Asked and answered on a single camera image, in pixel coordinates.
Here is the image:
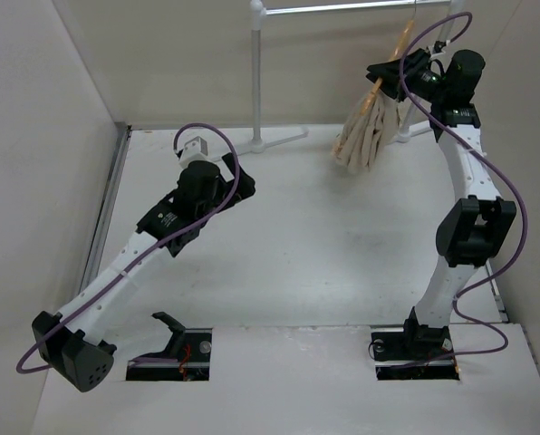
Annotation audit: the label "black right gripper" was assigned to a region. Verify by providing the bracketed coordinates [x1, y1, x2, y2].
[365, 48, 448, 105]

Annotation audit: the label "white clothes rack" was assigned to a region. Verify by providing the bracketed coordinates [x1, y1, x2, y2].
[245, 1, 465, 153]

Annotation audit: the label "wooden clothes hanger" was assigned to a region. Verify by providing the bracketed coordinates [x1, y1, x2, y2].
[332, 17, 415, 168]

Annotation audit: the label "beige trousers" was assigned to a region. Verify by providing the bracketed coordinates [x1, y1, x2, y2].
[333, 91, 408, 174]

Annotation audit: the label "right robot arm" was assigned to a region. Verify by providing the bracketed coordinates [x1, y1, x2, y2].
[367, 49, 517, 364]

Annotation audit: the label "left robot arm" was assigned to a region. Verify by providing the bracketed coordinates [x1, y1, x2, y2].
[32, 153, 256, 392]

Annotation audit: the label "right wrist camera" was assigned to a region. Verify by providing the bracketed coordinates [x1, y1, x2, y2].
[427, 40, 449, 61]

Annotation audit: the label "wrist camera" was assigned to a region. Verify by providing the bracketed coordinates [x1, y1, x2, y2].
[174, 136, 209, 169]
[427, 40, 449, 61]

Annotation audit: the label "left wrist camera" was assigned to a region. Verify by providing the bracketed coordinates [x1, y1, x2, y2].
[174, 136, 209, 169]

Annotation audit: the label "left aluminium frame rail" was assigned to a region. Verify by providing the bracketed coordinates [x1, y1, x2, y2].
[78, 122, 131, 292]

